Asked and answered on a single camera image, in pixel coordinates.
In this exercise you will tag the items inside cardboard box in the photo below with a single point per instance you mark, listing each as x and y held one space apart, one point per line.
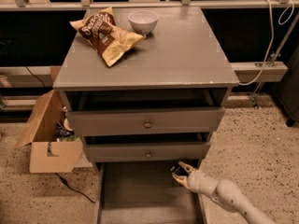
64 131

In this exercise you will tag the white ceramic bowl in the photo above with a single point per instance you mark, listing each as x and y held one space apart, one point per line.
143 21

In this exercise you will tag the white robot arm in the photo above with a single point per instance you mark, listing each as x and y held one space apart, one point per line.
225 193

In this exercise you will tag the open cardboard box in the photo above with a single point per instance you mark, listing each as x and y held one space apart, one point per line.
47 154

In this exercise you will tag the grey middle drawer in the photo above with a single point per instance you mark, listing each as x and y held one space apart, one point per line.
147 152

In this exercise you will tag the grey top drawer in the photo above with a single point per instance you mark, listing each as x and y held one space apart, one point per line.
125 122

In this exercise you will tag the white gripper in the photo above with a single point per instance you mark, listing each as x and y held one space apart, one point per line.
197 180

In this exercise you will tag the grey wooden drawer cabinet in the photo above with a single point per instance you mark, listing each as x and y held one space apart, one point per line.
180 65

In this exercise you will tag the dark blue rxbar wrapper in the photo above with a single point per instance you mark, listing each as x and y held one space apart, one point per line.
175 169

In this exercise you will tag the yellow brown chip bag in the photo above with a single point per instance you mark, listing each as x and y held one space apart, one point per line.
107 39

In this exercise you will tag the grey open bottom drawer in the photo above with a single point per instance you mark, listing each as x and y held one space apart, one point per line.
144 192

